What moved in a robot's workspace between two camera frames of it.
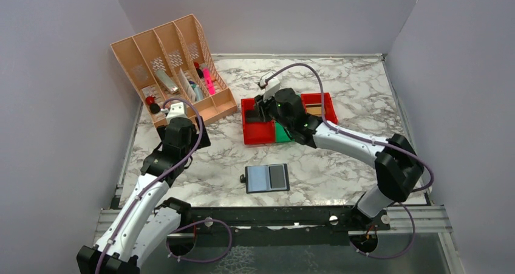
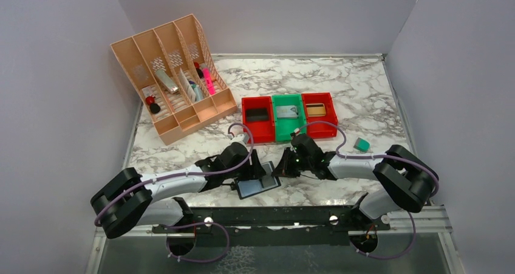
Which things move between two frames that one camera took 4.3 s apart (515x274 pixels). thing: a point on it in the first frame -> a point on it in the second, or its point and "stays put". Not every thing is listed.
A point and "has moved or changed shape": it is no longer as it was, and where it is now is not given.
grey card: [252, 116] stays put
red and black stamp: [154, 107] stays put
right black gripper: [262, 107] -> [283, 169]
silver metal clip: [166, 81] stays put
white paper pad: [189, 89] stays put
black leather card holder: [266, 178] has moved or changed shape
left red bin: [256, 132] stays put
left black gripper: [204, 141] -> [254, 171]
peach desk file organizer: [177, 61] stays put
